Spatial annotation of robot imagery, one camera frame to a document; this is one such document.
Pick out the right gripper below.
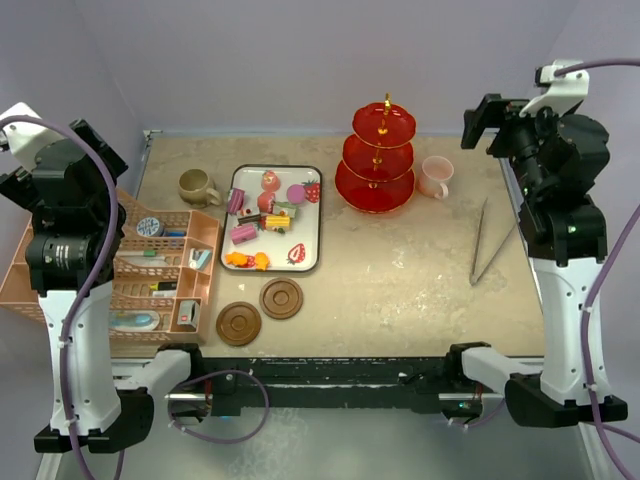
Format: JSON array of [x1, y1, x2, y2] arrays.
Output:
[[463, 93, 573, 200]]

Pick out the metal tongs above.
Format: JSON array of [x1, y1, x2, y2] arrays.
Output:
[[468, 197, 516, 287]]

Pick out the round pink cake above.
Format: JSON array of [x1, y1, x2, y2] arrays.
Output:
[[261, 170, 281, 192]]

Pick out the purple macaron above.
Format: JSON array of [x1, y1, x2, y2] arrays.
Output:
[[286, 184, 306, 205]]

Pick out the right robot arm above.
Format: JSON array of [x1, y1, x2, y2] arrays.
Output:
[[444, 59, 628, 428]]

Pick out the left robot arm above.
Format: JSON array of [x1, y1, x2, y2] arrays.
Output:
[[1, 102, 206, 454]]

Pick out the round blue white tin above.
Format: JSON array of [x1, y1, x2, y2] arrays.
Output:
[[135, 216, 165, 237]]

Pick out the pink mug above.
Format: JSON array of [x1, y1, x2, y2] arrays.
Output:
[[417, 156, 455, 200]]

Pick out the beige ceramic mug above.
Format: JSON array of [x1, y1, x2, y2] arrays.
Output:
[[178, 169, 223, 208]]

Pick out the pink desk organizer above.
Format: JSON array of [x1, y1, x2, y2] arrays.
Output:
[[0, 187, 223, 353]]

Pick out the purple cake slice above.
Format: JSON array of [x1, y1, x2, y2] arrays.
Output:
[[226, 187, 245, 215]]

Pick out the red three-tier cake stand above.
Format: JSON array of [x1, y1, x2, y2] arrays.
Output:
[[334, 93, 416, 214]]

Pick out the small grey box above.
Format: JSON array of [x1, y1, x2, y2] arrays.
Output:
[[176, 299, 200, 329]]

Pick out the chocolate cake slice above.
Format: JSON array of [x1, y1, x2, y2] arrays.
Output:
[[237, 209, 262, 225]]

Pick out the orange fish cake left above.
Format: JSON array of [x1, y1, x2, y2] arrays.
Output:
[[225, 252, 249, 267]]

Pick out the orange fish cake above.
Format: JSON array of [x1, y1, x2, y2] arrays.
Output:
[[225, 252, 249, 267], [248, 252, 270, 271]]

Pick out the salmon pink cake slice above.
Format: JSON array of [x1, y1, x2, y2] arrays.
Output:
[[257, 191, 276, 214]]

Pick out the white strawberry tray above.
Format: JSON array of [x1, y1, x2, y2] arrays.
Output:
[[219, 164, 323, 273]]

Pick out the orange fish cake right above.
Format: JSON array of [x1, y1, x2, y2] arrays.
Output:
[[248, 252, 270, 271]]

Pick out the yellow cake slice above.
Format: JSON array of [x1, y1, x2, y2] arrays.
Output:
[[261, 214, 292, 234]]

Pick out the green cake slice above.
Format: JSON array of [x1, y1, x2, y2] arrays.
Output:
[[272, 202, 298, 219]]

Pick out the brown wooden coaster left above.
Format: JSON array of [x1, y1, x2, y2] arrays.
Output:
[[216, 302, 262, 347]]

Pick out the brown wooden coaster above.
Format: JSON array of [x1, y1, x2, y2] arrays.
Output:
[[216, 302, 262, 347], [259, 277, 304, 320]]

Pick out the brown wooden coaster right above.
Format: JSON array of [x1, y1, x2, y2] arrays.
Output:
[[259, 277, 304, 320]]

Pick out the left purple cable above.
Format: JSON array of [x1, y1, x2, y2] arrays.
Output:
[[0, 114, 126, 480]]

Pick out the black base frame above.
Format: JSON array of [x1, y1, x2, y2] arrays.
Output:
[[164, 342, 506, 419]]

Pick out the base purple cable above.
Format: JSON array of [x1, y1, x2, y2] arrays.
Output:
[[167, 369, 272, 445]]

